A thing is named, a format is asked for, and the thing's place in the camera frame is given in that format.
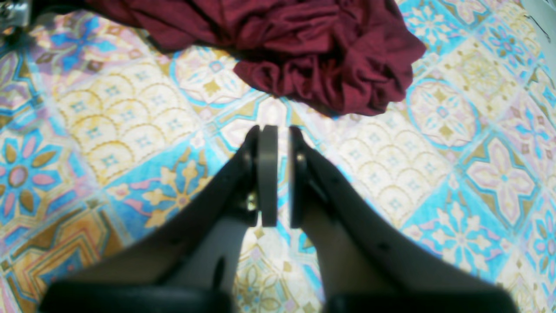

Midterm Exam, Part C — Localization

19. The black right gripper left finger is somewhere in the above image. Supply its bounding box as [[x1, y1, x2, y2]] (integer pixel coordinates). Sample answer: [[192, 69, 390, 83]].
[[39, 125, 278, 313]]

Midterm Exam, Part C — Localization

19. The patterned colourful tablecloth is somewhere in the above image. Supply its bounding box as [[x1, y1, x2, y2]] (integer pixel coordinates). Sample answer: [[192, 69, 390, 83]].
[[0, 0, 555, 313]]

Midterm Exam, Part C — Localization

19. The dark red t-shirt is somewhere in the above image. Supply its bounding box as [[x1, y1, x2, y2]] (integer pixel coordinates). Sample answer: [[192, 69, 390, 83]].
[[86, 0, 426, 116]]

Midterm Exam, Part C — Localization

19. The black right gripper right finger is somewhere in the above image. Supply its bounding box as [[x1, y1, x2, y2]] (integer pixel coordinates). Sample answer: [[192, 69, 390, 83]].
[[289, 127, 517, 313]]

